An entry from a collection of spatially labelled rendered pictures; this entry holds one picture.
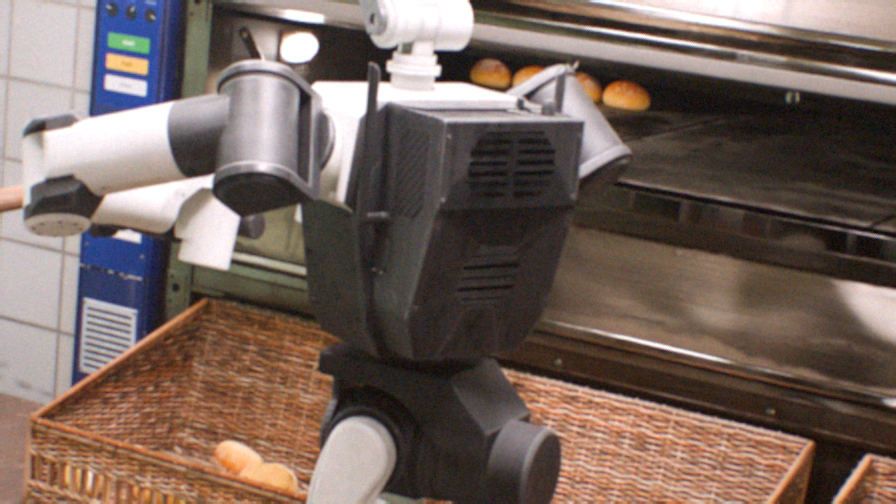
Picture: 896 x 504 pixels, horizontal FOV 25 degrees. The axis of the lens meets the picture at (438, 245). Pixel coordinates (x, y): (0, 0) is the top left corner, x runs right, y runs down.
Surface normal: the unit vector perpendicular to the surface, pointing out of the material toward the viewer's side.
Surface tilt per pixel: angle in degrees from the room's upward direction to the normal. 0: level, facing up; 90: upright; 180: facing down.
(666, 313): 70
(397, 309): 90
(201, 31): 90
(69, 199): 109
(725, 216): 90
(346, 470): 90
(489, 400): 44
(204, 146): 101
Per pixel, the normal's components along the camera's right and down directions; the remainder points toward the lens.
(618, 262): -0.40, -0.21
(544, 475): 0.89, 0.17
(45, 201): -0.20, 0.50
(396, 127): -0.82, 0.04
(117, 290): -0.47, 0.14
